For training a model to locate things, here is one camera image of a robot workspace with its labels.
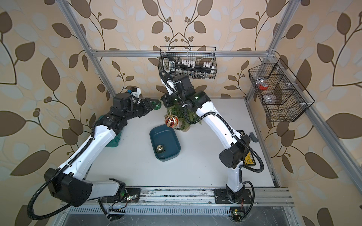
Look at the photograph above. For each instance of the wrist white camera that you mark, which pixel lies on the wrist white camera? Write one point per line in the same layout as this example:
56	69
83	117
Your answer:
171	87
134	91

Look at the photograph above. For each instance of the black flat device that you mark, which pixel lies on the black flat device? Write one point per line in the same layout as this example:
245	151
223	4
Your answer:
249	158

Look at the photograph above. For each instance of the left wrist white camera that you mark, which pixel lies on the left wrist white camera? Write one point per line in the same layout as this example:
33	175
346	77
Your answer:
134	91

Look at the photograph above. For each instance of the small green christmas tree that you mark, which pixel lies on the small green christmas tree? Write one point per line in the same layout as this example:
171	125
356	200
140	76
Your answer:
179	112

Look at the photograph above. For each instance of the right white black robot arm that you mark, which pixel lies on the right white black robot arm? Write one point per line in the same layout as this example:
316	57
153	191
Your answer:
197	106

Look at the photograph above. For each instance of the teal plastic tray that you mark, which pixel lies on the teal plastic tray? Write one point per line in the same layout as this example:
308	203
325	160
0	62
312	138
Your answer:
165	136

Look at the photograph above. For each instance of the small grey clip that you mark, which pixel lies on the small grey clip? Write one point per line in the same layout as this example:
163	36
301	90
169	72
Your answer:
253	137

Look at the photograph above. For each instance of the red object in basket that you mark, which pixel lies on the red object in basket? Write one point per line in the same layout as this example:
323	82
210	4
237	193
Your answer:
262	85

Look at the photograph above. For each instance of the side black wire basket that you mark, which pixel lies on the side black wire basket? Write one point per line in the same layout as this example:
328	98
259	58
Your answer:
286	98

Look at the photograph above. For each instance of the back black wire basket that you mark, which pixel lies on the back black wire basket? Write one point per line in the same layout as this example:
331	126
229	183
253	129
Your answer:
186	51

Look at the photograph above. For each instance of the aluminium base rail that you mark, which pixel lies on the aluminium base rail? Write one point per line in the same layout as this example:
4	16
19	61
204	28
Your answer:
187	201

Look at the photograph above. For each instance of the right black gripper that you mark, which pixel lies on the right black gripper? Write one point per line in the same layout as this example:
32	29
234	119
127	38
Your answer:
167	98

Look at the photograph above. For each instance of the green plastic tool case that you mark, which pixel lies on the green plastic tool case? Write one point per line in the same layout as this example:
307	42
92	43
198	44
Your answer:
113	139

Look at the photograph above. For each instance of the red gold striped ornament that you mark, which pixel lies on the red gold striped ornament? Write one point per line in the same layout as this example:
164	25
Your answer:
171	120

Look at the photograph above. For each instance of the wooden tree base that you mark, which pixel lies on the wooden tree base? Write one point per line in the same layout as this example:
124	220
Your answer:
185	129

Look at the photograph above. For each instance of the green glitter ball ornament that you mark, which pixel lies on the green glitter ball ornament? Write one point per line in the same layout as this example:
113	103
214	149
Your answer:
156	105

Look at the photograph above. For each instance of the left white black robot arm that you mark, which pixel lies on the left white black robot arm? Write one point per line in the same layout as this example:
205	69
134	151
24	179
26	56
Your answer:
68	182

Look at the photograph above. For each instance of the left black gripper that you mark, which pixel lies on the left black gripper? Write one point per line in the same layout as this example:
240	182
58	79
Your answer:
148	107

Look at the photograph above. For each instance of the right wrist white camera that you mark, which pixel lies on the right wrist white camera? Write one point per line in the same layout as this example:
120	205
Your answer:
171	87

